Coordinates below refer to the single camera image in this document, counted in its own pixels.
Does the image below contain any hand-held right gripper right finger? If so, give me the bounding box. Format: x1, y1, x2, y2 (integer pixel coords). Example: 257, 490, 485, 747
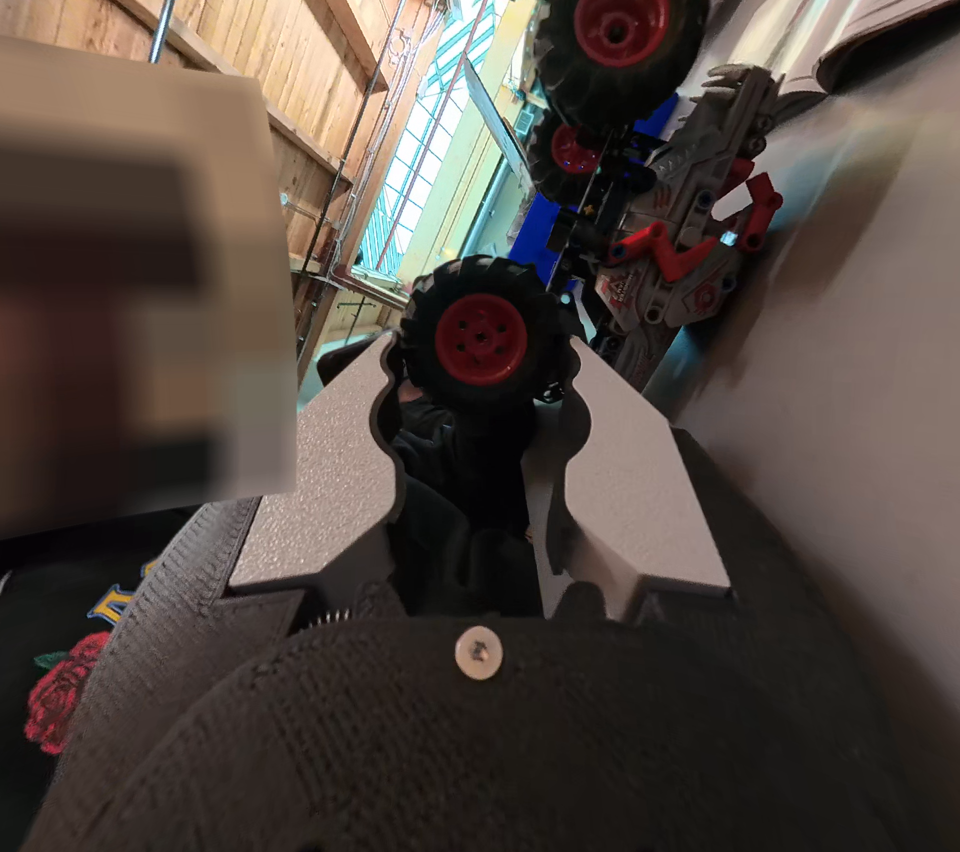
543, 335, 732, 621

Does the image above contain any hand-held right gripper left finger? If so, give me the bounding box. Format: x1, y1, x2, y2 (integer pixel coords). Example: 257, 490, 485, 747
228, 331, 411, 613

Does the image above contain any toy brick monster truck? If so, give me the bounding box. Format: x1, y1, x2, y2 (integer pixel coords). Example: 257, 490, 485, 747
397, 0, 785, 407

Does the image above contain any blue bin with marker tag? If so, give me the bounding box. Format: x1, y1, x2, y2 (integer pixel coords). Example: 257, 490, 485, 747
517, 91, 680, 287

